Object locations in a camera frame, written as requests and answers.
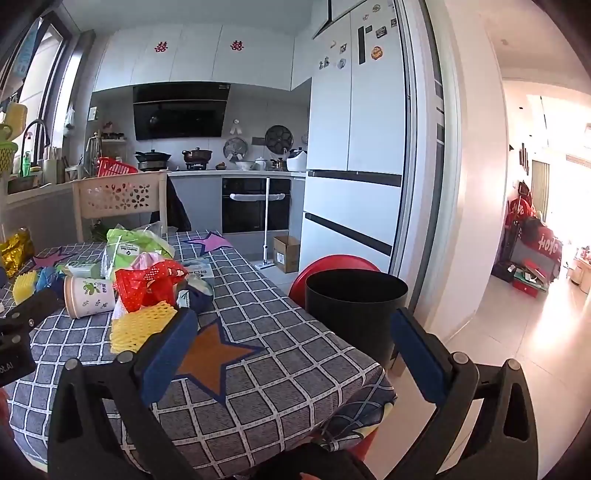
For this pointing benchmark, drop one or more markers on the white paper cup green print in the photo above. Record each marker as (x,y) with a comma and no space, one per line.
(87,297)

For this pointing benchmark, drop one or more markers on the pink plastic bag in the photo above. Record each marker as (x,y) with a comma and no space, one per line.
(147,261)

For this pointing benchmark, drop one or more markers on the green plastic basket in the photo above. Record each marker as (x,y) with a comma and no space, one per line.
(7,152)

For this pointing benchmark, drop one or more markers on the grey checkered tablecloth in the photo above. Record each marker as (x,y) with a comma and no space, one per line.
(277,369)

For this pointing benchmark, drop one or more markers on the black trash bin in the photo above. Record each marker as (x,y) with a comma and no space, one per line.
(355,318)

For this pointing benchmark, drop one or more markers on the red flat box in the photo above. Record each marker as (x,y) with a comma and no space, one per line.
(528,287)

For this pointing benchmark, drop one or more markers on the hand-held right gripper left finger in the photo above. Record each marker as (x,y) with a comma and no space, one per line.
(168,357)

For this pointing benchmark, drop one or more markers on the white kettle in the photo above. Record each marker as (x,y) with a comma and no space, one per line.
(261,164)

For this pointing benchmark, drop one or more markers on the green dish soap bottle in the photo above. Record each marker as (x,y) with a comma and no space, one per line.
(26,164)

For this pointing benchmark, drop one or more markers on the green plastic bag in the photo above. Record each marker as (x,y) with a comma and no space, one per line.
(138,240)

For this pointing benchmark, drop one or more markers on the dark jacket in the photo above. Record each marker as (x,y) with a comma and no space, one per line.
(178,210)

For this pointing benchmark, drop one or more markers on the white refrigerator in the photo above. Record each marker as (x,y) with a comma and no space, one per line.
(351,138)

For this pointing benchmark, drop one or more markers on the white stick mop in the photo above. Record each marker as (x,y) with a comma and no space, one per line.
(266,221)

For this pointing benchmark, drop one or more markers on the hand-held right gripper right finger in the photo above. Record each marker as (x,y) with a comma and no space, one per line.
(420,360)

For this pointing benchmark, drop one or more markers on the yellow scrub sponge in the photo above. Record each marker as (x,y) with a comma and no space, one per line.
(24,288)

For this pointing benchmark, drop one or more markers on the round metal steamer rack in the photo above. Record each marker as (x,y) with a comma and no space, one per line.
(235,148)

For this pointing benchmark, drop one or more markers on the black built-in oven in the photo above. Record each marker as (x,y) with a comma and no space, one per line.
(249,214)

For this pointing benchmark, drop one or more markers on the white bowl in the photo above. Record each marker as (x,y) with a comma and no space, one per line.
(244,165)

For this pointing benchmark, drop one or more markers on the white rice cooker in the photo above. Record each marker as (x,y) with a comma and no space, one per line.
(298,161)

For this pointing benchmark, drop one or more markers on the black kitchen faucet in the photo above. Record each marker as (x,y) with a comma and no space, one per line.
(34,122)

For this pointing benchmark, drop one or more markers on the large yellow foam fruit net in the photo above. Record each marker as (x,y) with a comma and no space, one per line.
(138,327)

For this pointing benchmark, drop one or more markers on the cardboard box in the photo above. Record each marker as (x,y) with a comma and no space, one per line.
(286,256)

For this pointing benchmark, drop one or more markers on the gold foil bag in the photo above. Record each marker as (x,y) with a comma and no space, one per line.
(16,249)

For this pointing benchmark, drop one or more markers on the red paper cabinet sticker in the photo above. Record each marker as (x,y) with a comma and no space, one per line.
(160,46)
(236,45)

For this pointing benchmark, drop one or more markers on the dark blue pouch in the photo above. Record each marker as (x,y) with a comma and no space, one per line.
(198,295)

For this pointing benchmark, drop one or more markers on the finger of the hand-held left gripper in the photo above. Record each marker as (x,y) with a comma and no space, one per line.
(39,304)

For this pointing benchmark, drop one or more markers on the red printed bag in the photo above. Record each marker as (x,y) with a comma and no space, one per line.
(549,247)

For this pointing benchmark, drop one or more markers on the brown clay pot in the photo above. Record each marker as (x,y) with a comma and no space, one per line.
(197,156)

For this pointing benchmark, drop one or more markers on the blue and white carton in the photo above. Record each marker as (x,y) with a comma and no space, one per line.
(198,270)

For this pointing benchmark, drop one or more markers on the black range hood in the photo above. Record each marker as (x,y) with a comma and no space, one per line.
(180,115)

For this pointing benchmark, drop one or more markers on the red plastic stool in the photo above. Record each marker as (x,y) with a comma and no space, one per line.
(318,265)

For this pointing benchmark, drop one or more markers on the red plastic basket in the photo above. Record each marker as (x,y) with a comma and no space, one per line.
(113,167)

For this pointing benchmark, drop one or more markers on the round black wall tray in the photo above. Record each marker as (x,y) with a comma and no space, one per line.
(279,137)

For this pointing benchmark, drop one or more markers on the black wok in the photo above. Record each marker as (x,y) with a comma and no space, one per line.
(152,157)

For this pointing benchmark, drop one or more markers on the red foam fruit net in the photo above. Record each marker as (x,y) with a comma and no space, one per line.
(143,281)

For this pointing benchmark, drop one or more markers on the group of fridge magnets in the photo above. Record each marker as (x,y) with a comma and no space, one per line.
(377,53)

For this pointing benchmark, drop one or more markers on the white chair with cut-out back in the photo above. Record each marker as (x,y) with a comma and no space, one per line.
(115,196)

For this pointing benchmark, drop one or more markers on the small green and white carton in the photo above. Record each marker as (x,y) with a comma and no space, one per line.
(85,267)

